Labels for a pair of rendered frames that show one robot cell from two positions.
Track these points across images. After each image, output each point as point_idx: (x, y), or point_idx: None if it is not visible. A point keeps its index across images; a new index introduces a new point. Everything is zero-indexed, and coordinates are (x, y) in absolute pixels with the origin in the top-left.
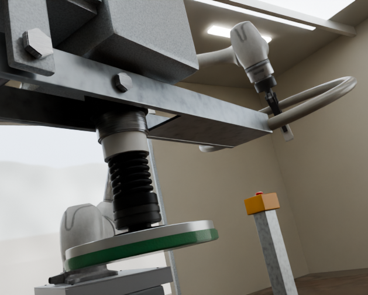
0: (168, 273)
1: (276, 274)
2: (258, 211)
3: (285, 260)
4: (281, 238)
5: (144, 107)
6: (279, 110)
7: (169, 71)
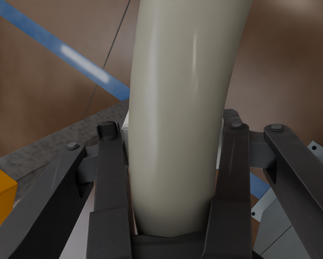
0: None
1: (90, 145)
2: (14, 196)
3: (68, 133)
4: (37, 143)
5: None
6: None
7: None
